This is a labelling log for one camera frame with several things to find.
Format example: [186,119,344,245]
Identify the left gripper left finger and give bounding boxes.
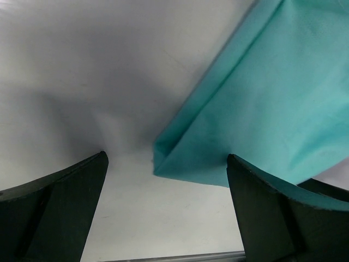
[1,151,109,261]

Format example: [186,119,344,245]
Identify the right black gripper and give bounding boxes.
[298,178,348,204]

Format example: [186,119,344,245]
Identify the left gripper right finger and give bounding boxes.
[227,154,348,261]

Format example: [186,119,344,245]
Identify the teal t-shirt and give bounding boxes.
[153,1,348,187]

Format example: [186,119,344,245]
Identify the aluminium mounting rail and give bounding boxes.
[115,251,246,262]

